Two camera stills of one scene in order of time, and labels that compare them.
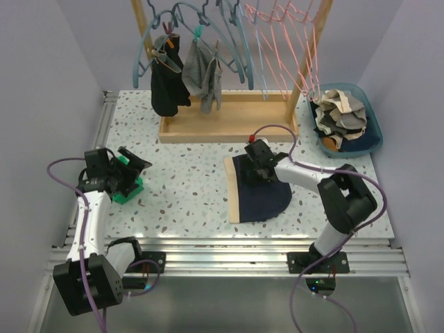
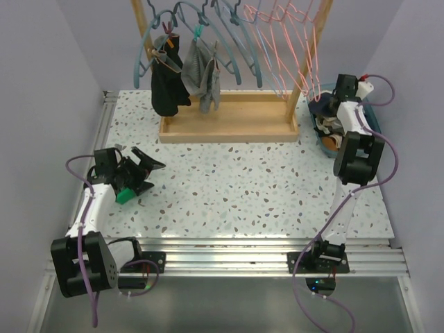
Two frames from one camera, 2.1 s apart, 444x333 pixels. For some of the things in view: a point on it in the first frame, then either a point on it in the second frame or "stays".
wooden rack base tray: x=238 y=114 stays
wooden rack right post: x=309 y=60 stays
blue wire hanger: x=264 y=87 to x=273 y=78
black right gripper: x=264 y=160 to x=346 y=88
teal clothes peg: x=198 y=31 stays
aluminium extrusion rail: x=368 y=257 stays
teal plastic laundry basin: x=354 y=90 stays
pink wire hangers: x=290 y=39 stays
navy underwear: x=259 y=199 to x=325 y=106
